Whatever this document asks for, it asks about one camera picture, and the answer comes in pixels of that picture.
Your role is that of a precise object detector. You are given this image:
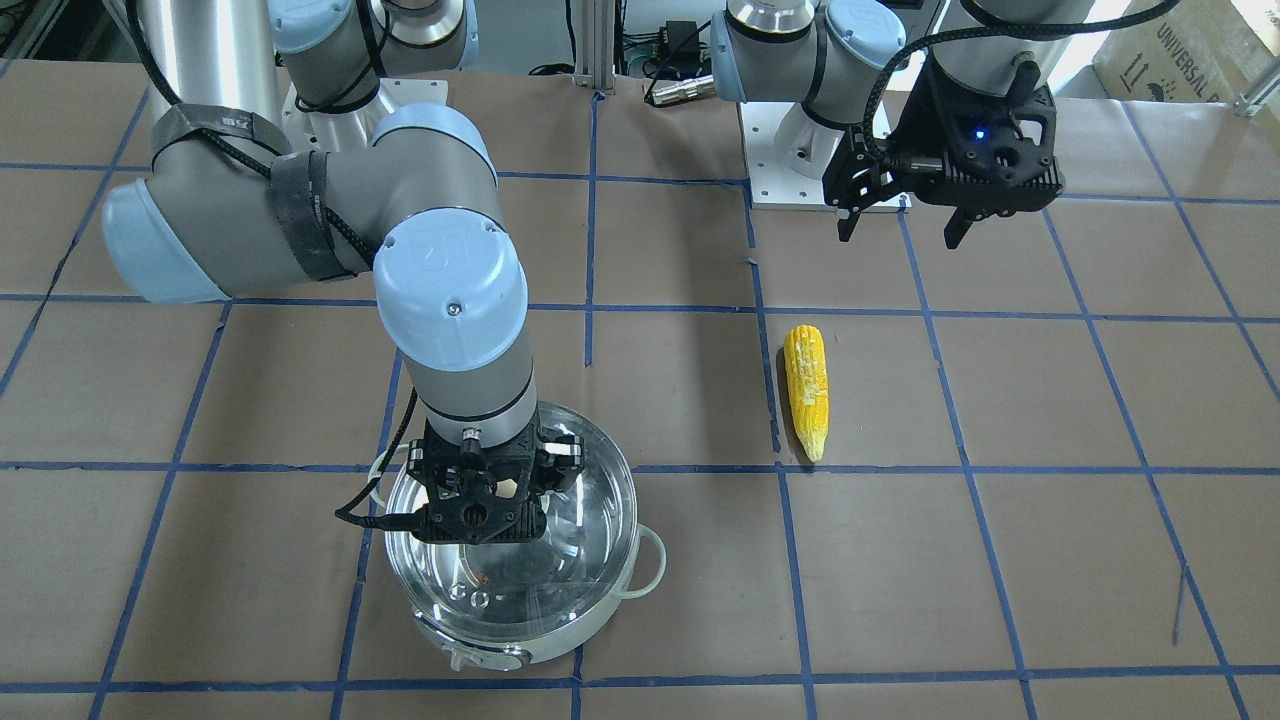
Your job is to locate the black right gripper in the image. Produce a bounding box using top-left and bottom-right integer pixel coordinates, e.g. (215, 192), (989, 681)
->
(407, 418), (584, 498)

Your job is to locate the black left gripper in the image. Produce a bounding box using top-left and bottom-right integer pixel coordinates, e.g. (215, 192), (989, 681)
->
(823, 126), (977, 250)

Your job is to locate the glass pot lid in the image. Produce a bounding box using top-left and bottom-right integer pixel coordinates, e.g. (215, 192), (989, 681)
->
(384, 402), (639, 635)

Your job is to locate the pale green cooking pot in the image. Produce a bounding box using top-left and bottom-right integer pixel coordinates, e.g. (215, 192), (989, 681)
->
(366, 402), (668, 673)

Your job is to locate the yellow corn cob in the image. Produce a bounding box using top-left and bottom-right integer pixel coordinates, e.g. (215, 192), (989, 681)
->
(782, 324), (829, 464)

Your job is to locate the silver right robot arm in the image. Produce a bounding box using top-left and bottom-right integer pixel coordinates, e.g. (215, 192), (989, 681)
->
(102, 1), (539, 451)

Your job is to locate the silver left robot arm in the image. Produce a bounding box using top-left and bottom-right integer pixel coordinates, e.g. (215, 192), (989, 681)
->
(710, 1), (1094, 249)

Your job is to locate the black power adapter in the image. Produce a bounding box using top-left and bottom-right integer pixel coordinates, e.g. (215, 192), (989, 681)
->
(659, 20), (701, 67)

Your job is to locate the cardboard box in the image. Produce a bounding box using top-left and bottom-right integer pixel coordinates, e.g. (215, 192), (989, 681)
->
(1092, 1), (1277, 102)

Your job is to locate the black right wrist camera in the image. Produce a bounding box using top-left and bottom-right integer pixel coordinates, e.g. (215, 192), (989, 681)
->
(408, 460), (548, 544)

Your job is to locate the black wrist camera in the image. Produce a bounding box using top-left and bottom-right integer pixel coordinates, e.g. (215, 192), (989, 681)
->
(887, 53), (1065, 219)
(408, 460), (548, 544)

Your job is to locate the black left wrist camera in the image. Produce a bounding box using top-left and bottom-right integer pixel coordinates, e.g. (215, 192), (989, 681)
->
(887, 53), (1065, 219)

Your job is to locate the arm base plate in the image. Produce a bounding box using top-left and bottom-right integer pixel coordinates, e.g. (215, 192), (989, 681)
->
(739, 100), (913, 211)
(280, 76), (449, 161)

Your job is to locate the aluminium frame post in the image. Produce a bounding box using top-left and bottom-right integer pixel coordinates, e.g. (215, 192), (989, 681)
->
(568, 1), (623, 96)

